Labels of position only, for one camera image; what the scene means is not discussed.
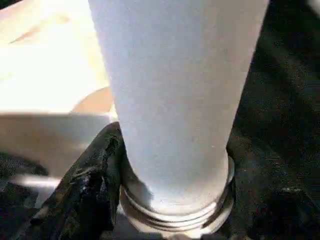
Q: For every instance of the white plastic table top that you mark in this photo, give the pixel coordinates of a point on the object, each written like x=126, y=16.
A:
x=37, y=75

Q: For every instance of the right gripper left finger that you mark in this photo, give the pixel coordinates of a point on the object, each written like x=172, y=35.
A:
x=87, y=195

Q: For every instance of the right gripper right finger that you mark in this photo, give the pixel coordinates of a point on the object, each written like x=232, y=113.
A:
x=260, y=215

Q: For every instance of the black table mat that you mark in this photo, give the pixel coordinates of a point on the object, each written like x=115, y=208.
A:
x=280, y=100

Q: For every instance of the white plastic table leg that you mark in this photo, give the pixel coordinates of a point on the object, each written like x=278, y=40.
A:
x=175, y=100

